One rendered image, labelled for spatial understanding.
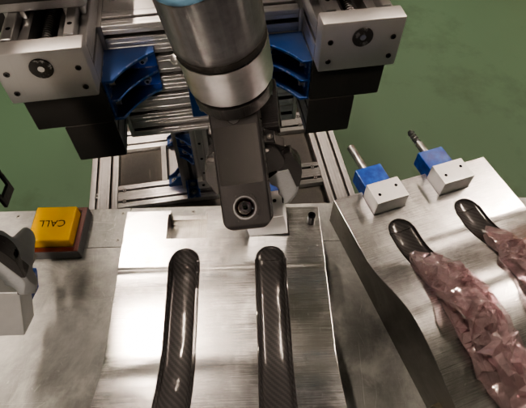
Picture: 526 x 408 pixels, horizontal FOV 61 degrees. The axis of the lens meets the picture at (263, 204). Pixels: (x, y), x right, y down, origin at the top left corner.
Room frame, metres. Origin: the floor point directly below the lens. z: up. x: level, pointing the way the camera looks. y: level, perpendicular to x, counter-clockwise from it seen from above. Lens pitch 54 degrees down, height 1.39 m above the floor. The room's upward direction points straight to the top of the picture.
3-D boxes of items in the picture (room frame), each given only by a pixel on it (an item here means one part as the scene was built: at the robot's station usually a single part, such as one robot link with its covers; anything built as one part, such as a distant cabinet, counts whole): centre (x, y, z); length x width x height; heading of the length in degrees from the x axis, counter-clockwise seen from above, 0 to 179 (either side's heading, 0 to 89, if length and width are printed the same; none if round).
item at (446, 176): (0.47, -0.26, 0.86); 0.13 x 0.05 x 0.05; 19
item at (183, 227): (0.33, 0.10, 0.87); 0.05 x 0.05 x 0.04; 2
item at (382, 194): (0.44, -0.16, 0.86); 0.13 x 0.05 x 0.05; 19
